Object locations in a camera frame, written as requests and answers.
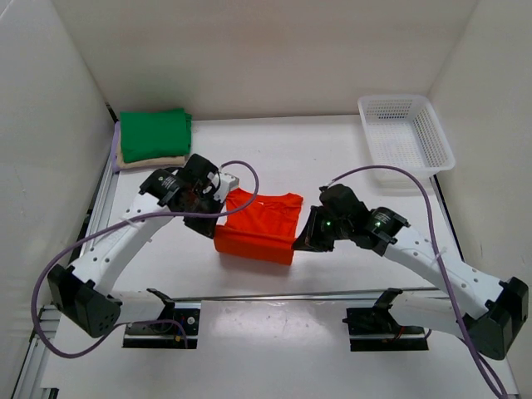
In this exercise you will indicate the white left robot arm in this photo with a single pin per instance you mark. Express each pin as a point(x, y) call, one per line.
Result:
point(84, 291)

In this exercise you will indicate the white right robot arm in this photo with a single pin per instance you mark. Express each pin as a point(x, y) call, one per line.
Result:
point(490, 310)

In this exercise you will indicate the beige t shirt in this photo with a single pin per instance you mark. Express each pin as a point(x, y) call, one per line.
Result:
point(141, 164)

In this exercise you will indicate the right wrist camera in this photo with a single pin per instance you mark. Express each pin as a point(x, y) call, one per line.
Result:
point(341, 202)

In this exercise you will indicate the white front cover board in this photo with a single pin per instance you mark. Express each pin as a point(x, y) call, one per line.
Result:
point(268, 350)

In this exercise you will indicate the green t shirt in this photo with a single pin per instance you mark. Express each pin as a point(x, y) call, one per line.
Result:
point(151, 135)

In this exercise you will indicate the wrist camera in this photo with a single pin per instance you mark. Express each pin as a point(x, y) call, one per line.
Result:
point(341, 202)
point(206, 179)

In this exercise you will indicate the aluminium table edge rail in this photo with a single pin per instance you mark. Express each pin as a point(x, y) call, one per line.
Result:
point(99, 211)

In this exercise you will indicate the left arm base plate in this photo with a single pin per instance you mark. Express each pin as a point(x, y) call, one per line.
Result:
point(180, 330)

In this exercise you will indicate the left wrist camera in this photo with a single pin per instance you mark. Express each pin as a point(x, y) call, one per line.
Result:
point(206, 179)

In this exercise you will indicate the white plastic basket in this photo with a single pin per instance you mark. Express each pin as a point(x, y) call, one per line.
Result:
point(404, 131)

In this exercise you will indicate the aluminium front rail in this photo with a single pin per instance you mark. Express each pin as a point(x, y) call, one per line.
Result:
point(318, 296)

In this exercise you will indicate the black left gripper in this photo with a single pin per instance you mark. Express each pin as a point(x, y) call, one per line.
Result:
point(205, 227)

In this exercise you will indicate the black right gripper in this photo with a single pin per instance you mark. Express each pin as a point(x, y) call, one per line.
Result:
point(306, 240)

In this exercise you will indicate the orange t shirt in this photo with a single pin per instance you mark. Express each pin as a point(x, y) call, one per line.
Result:
point(264, 231)

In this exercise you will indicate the purple t shirt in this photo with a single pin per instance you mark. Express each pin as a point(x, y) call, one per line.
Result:
point(114, 145)

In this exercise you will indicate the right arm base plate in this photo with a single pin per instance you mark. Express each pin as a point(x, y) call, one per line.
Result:
point(373, 330)

